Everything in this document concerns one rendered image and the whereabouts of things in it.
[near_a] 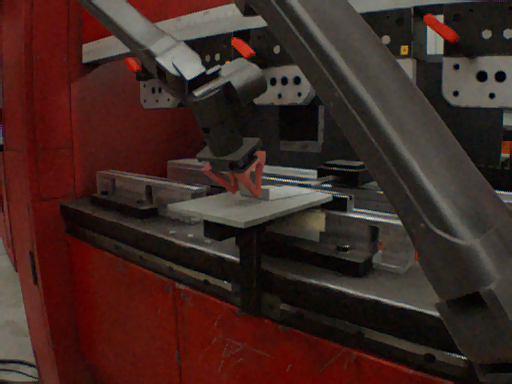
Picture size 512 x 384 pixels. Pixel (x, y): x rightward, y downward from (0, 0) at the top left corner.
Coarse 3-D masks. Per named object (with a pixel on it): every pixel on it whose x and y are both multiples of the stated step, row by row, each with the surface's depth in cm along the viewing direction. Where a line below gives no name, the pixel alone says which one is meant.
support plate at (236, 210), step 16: (176, 208) 70; (192, 208) 69; (208, 208) 69; (224, 208) 69; (240, 208) 70; (256, 208) 70; (272, 208) 70; (288, 208) 70; (304, 208) 73; (240, 224) 61
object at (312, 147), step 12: (288, 108) 85; (300, 108) 83; (312, 108) 82; (288, 120) 86; (300, 120) 84; (312, 120) 82; (288, 132) 86; (300, 132) 84; (312, 132) 82; (288, 144) 88; (300, 144) 86; (312, 144) 84
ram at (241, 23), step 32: (128, 0) 111; (160, 0) 102; (192, 0) 95; (224, 0) 88; (352, 0) 69; (384, 0) 66; (416, 0) 62; (448, 0) 59; (480, 0) 56; (96, 32) 124; (192, 32) 96; (224, 32) 90
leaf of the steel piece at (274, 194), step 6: (240, 186) 81; (240, 192) 81; (246, 192) 80; (264, 192) 76; (270, 192) 82; (276, 192) 82; (282, 192) 82; (288, 192) 82; (294, 192) 82; (258, 198) 77; (264, 198) 76; (270, 198) 77; (276, 198) 77; (282, 198) 77
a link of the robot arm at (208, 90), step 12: (216, 84) 64; (228, 84) 64; (192, 96) 64; (204, 96) 62; (216, 96) 62; (228, 96) 66; (192, 108) 64; (204, 108) 63; (216, 108) 63; (228, 108) 65; (204, 120) 64; (216, 120) 64
